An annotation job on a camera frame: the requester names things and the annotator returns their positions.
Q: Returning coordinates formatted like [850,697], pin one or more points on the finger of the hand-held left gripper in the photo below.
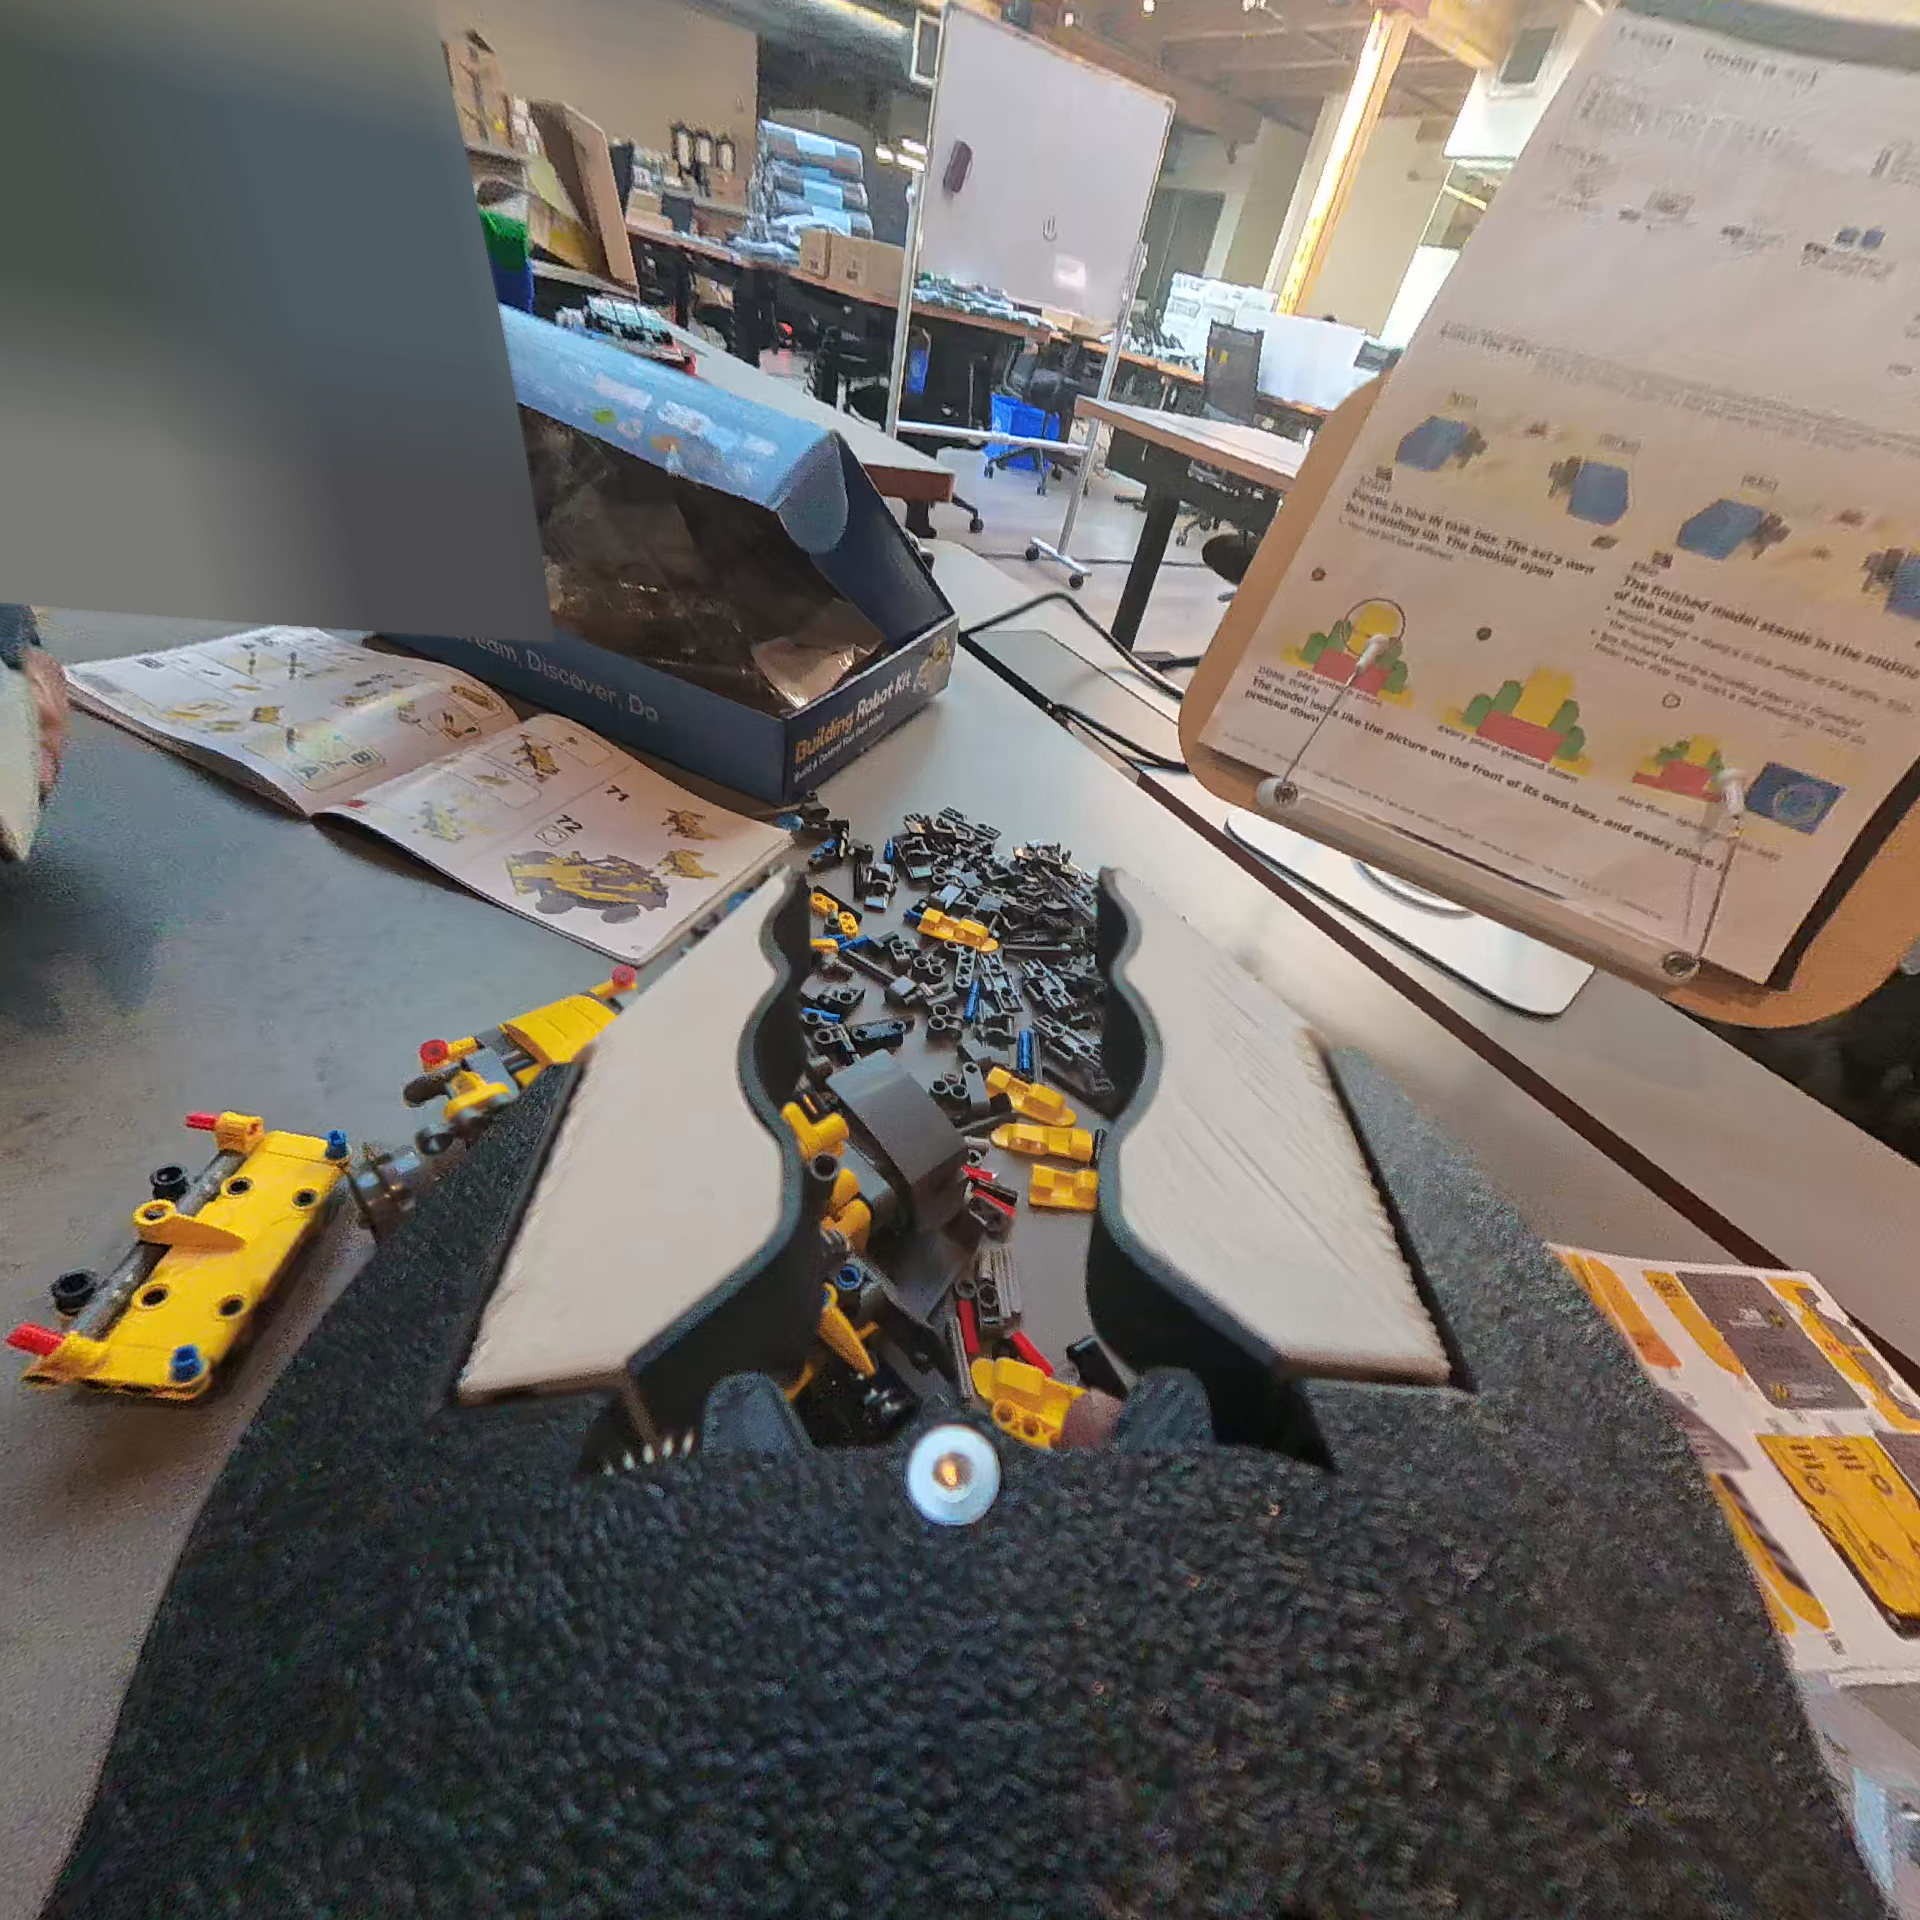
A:
[15,763]

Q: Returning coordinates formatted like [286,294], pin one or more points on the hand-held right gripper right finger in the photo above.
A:
[1277,1201]

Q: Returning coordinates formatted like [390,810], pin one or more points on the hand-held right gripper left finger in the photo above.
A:
[645,1201]

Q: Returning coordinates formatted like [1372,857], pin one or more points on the yellow brick subassembly blue pins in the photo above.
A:
[212,1259]

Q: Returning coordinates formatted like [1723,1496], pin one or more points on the grey desk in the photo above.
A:
[226,974]

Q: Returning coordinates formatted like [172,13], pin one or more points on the yellow toy brick car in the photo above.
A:
[540,1037]

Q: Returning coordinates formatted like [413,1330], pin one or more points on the pile of dark small bricks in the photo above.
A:
[974,930]

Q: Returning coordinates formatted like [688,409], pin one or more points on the brick instruction booklet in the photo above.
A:
[452,779]

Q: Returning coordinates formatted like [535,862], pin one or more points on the dark blue cardboard box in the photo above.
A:
[840,704]

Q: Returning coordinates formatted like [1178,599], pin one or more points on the yellow sticker sheet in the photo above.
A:
[1787,1424]

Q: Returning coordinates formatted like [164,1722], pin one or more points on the clear plastic bag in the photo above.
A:
[675,585]

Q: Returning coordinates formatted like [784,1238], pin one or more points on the wooden board with printed sheet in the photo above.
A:
[1576,523]

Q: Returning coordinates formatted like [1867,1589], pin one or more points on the wooden top table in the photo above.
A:
[1200,435]

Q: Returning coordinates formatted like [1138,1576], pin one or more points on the blue storage bin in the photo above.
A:
[1032,429]

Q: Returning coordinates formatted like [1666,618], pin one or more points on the rolling whiteboard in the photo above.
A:
[1037,165]

